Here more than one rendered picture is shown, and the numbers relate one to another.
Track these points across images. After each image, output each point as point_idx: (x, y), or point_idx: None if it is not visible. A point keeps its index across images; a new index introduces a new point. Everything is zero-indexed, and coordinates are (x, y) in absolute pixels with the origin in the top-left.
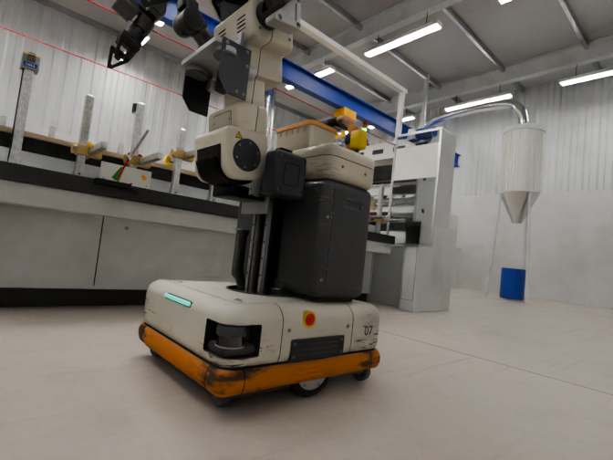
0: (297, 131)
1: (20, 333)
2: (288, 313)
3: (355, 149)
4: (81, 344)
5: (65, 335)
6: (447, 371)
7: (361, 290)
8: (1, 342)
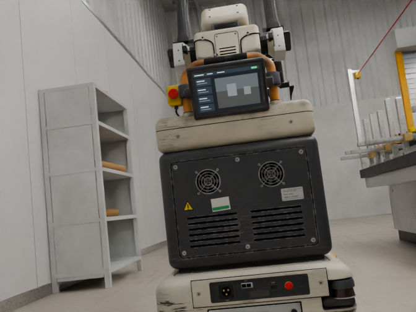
0: None
1: (407, 286)
2: None
3: (178, 106)
4: (368, 298)
5: (400, 293)
6: None
7: (169, 261)
8: (377, 286)
